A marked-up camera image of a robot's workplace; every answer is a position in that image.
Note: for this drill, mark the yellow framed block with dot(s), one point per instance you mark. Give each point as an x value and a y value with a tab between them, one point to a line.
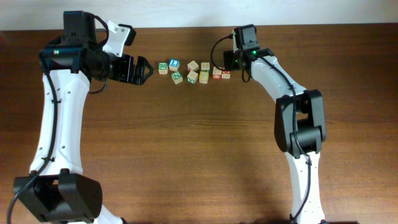
204	76

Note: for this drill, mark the red Q block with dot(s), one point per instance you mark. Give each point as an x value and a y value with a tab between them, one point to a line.
225	74

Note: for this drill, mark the wooden block with 9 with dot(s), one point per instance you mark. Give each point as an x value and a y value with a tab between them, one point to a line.
192	77

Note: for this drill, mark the blue L block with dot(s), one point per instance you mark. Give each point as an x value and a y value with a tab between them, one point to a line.
174	65

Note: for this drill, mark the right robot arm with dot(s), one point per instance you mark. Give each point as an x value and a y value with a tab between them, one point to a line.
299	127

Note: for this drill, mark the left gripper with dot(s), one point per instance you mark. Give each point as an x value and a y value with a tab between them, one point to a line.
125	73

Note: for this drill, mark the green N block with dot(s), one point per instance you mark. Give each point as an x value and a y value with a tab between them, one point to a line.
177	77

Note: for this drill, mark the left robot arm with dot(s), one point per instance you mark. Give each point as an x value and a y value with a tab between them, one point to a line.
56	191

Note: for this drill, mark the wooden block with 2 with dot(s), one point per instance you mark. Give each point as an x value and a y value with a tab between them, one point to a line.
193	66

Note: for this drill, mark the wooden block with 5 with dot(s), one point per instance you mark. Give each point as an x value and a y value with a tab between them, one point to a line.
217	73

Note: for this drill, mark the yellow K block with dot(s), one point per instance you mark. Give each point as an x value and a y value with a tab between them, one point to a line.
205	66

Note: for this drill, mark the green R block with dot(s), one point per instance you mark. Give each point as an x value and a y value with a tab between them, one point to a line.
163	68

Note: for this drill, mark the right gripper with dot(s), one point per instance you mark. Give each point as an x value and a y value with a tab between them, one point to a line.
228	64

